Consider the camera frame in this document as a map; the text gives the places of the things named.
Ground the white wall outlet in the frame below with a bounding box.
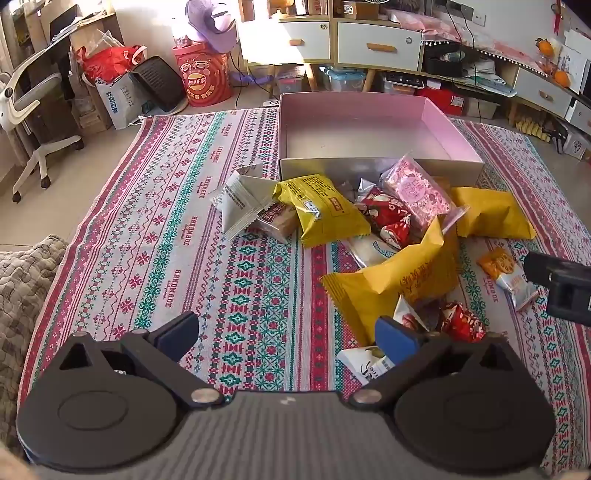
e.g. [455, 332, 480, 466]
[445, 0, 485, 26]

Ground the pink cardboard box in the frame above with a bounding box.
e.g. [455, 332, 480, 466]
[278, 92, 485, 185]

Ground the white packet with black print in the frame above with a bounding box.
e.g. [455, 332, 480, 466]
[337, 346, 398, 386]

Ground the cluttered wooden desk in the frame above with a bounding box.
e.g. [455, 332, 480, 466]
[9, 9, 125, 148]

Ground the red printed bucket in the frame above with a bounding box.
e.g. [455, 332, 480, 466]
[173, 41, 233, 108]

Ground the patterned woven blanket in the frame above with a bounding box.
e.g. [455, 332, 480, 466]
[18, 108, 591, 476]

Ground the wide white cabinet drawer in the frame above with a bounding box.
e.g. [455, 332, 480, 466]
[337, 21, 423, 70]

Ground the black ribbed tray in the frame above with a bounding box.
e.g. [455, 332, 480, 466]
[130, 55, 188, 114]

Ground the white triangular snack packet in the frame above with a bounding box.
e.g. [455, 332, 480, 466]
[210, 168, 278, 241]

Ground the red plastic bag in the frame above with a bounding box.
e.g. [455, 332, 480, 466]
[76, 45, 147, 86]

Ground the small orange white packet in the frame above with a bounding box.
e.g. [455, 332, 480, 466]
[477, 248, 539, 311]

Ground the pink tasselled cloth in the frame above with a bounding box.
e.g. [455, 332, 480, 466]
[388, 9, 546, 70]

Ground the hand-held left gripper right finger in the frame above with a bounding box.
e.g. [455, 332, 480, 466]
[348, 316, 529, 409]

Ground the small clear storage box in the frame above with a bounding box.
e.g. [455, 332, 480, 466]
[276, 74, 305, 95]

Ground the purple sun hat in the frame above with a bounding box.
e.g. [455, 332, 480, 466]
[186, 0, 238, 54]

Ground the yellow packet with dark print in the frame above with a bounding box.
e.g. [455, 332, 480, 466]
[276, 174, 372, 248]

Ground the white plastic bag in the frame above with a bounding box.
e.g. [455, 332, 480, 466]
[462, 60, 518, 97]

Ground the pale clear snack packet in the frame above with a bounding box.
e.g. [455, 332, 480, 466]
[346, 233, 400, 269]

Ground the small silver snack packet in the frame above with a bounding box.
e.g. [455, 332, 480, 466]
[355, 178, 384, 204]

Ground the yellow corrugated tray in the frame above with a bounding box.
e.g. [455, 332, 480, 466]
[515, 115, 552, 141]

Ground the white packet with red picture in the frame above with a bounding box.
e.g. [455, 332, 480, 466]
[392, 295, 430, 333]

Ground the white office chair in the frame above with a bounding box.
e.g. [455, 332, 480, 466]
[0, 71, 86, 204]

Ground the narrow white cabinet drawer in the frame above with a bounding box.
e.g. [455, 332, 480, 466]
[279, 21, 331, 61]

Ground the pink patterned snack packet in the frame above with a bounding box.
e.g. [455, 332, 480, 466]
[380, 154, 469, 237]

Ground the clear storage box dark lid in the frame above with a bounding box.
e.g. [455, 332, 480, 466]
[383, 71, 426, 95]

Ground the grey quilted cushion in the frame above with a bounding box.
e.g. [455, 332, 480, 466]
[0, 234, 70, 462]

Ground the red cardboard box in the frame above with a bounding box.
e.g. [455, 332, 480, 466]
[418, 85, 467, 116]

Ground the blue lid storage box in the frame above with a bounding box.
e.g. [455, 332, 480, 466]
[321, 67, 368, 93]

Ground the large yellow snack packet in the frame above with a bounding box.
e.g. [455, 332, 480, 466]
[321, 217, 460, 347]

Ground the white printed shopping bag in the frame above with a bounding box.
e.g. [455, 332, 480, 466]
[95, 71, 148, 131]

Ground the low wooden side cabinet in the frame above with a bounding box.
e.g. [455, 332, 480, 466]
[422, 28, 591, 134]

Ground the brown cake clear packet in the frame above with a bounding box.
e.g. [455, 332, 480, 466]
[255, 203, 301, 244]

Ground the black storage basket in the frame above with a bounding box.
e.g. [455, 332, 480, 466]
[424, 44, 465, 77]

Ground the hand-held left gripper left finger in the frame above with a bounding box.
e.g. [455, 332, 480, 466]
[44, 312, 227, 407]

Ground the plain yellow snack packet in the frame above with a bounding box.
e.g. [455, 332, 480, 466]
[450, 186, 537, 240]

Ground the brown cardboard box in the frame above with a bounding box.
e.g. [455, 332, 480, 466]
[342, 0, 379, 20]

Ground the small red snack packet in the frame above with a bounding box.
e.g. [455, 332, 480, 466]
[438, 301, 488, 343]

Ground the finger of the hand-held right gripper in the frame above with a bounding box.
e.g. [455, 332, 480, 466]
[523, 251, 591, 326]

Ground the red flowered snack packet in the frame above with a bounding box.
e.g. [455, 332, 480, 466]
[358, 186, 413, 250]

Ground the white side cabinet drawer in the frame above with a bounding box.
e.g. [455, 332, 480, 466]
[514, 69, 578, 116]

